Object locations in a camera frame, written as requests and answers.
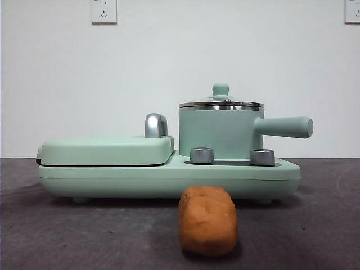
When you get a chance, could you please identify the mint green breakfast machine base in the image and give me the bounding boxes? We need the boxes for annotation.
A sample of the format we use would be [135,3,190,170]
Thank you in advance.
[38,150,302,204]

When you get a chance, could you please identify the silver control dial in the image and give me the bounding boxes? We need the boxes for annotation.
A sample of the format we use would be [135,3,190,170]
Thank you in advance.
[249,148,275,166]
[190,146,214,164]

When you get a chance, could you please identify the mint green long-handled pot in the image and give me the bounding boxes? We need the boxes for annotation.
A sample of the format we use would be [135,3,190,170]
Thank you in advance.
[178,101,314,158]

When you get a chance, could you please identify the glass lid with mint knob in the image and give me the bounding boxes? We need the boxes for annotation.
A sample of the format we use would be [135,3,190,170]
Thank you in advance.
[179,83,265,110]

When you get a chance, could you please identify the white wall socket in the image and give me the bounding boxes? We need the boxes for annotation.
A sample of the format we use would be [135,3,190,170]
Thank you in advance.
[91,0,118,26]
[344,0,360,25]

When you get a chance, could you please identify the brown potato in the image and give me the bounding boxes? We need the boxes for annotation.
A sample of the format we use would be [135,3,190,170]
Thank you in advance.
[178,185,239,257]

